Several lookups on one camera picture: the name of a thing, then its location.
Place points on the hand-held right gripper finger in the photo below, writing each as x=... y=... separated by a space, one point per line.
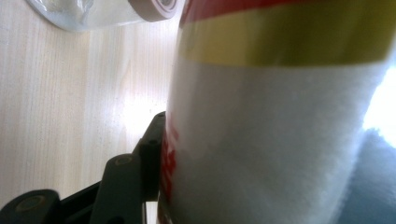
x=152 y=149

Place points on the red and white sugar pouch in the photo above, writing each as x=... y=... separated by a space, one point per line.
x=264 y=124

